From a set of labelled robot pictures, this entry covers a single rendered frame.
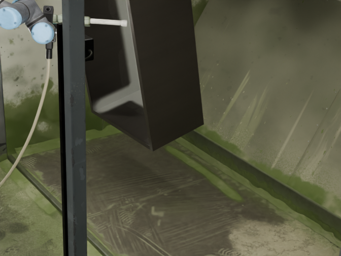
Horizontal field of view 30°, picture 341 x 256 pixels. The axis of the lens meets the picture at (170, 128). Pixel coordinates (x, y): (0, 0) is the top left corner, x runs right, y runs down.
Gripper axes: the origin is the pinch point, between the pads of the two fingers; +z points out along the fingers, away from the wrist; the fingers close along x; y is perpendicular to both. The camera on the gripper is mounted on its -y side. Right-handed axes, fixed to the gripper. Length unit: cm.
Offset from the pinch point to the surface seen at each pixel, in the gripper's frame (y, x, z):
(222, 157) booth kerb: 81, 102, 76
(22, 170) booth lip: 93, -21, 72
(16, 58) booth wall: 25, -27, 81
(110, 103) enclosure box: 47, 31, 62
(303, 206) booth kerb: 92, 139, 18
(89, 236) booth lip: 107, 22, 2
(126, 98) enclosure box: 44, 40, 64
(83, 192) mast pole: 47, 22, -115
